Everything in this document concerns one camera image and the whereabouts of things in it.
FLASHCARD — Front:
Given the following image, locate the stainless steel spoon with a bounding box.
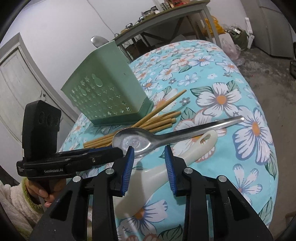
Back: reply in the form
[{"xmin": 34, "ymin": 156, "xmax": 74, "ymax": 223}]
[{"xmin": 118, "ymin": 115, "xmax": 244, "ymax": 158}]

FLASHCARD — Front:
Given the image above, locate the white plastic rice paddle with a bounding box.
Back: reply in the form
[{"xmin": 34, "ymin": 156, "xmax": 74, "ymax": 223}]
[{"xmin": 113, "ymin": 131, "xmax": 218, "ymax": 219}]

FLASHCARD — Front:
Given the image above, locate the bamboo chopstick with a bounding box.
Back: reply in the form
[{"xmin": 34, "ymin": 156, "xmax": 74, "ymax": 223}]
[
  {"xmin": 91, "ymin": 128, "xmax": 154, "ymax": 150},
  {"xmin": 149, "ymin": 123, "xmax": 173, "ymax": 133},
  {"xmin": 140, "ymin": 111, "xmax": 181, "ymax": 131},
  {"xmin": 83, "ymin": 111, "xmax": 181, "ymax": 148}
]

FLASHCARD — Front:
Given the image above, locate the bamboo chopstick angled apart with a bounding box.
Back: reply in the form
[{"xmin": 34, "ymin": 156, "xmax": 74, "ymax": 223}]
[{"xmin": 132, "ymin": 89, "xmax": 187, "ymax": 128}]

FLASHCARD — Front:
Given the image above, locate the person's left hand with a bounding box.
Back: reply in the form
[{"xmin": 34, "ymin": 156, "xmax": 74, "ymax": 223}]
[{"xmin": 25, "ymin": 179, "xmax": 66, "ymax": 208}]

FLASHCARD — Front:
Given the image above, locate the white panel door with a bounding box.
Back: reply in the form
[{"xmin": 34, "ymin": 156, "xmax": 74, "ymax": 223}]
[{"xmin": 1, "ymin": 34, "xmax": 78, "ymax": 181}]

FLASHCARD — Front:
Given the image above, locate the cream fleece left sleeve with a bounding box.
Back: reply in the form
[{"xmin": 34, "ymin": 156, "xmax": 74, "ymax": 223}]
[{"xmin": 1, "ymin": 178, "xmax": 48, "ymax": 240}]

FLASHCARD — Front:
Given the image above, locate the floral turquoise tablecloth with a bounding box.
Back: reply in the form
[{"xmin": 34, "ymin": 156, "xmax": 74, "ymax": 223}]
[{"xmin": 60, "ymin": 40, "xmax": 278, "ymax": 240}]

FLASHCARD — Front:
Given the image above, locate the green perforated utensil holder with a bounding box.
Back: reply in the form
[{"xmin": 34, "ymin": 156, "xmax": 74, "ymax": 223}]
[{"xmin": 61, "ymin": 41, "xmax": 154, "ymax": 126}]

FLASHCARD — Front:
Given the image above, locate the spoon standing in holder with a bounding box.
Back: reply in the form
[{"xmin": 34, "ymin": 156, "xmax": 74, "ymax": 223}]
[{"xmin": 91, "ymin": 36, "xmax": 109, "ymax": 48}]

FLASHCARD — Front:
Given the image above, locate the pink plastic bag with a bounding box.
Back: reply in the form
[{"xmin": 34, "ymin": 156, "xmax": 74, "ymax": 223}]
[{"xmin": 220, "ymin": 38, "xmax": 241, "ymax": 60}]

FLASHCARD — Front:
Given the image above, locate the yellow plastic bag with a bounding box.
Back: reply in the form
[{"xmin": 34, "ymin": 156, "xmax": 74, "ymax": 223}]
[{"xmin": 204, "ymin": 15, "xmax": 226, "ymax": 40}]

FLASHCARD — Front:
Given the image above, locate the green bag with items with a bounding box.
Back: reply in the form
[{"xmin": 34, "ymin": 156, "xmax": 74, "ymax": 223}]
[{"xmin": 228, "ymin": 26, "xmax": 248, "ymax": 50}]

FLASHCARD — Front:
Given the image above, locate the wooden top metal table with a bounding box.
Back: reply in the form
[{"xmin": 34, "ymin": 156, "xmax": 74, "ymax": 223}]
[{"xmin": 114, "ymin": 1, "xmax": 222, "ymax": 62}]

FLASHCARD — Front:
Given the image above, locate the clutter of items on table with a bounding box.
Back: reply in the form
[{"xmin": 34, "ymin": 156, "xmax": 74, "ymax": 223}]
[{"xmin": 120, "ymin": 0, "xmax": 200, "ymax": 31}]

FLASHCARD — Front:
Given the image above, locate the grey refrigerator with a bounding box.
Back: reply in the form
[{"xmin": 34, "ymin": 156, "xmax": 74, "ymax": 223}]
[{"xmin": 241, "ymin": 0, "xmax": 293, "ymax": 59}]

